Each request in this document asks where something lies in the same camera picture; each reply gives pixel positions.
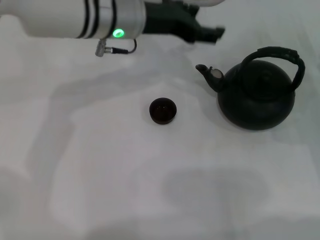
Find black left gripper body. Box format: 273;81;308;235
142;0;205;44

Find small dark teacup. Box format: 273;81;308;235
149;97;178;126

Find left wrist cable with plug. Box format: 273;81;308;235
94;37;138;58

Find black round teapot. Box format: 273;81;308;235
195;46;306;132

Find white rounded object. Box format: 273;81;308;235
198;0;226;8

